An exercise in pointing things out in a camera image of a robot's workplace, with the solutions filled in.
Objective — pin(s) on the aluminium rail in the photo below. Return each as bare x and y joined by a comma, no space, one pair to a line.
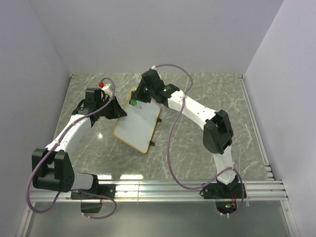
169,191
268,169

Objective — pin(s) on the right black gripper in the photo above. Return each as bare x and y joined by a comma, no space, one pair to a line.
138,95

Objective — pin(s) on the wire whiteboard stand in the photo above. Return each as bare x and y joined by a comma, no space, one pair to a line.
151,143

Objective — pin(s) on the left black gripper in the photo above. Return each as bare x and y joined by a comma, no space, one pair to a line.
118,111

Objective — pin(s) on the aluminium right rail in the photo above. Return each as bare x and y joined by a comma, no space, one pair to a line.
268,169

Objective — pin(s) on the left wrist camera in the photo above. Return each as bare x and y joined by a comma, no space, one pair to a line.
107,88

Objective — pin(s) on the yellow framed whiteboard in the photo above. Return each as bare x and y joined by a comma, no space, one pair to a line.
137,128

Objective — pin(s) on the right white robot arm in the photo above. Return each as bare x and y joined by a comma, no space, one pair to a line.
216,125

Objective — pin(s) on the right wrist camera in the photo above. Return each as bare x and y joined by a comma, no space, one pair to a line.
154,67

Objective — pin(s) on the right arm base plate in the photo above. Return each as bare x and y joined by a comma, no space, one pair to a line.
220,191

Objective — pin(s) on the aluminium front rail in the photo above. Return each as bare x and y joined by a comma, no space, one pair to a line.
169,191

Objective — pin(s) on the green whiteboard eraser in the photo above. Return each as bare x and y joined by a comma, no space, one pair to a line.
133,101

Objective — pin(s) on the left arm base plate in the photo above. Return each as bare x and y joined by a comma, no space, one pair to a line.
107,190

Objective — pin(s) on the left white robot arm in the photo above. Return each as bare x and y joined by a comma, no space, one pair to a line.
52,168

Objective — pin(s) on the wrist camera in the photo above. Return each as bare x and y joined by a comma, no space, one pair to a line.
154,67
107,88

